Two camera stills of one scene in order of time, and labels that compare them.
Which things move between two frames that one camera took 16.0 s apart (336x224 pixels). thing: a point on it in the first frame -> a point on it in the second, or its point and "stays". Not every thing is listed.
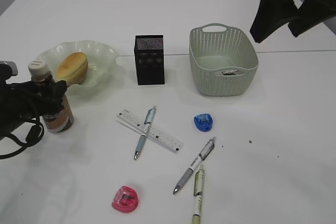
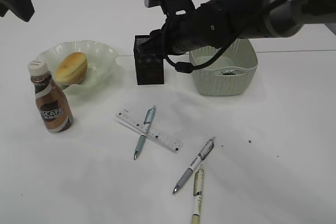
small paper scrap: x=230 y=73 stays
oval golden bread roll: x=73 y=68 stays
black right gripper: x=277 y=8 -> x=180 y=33
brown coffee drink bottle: x=61 y=122 stays
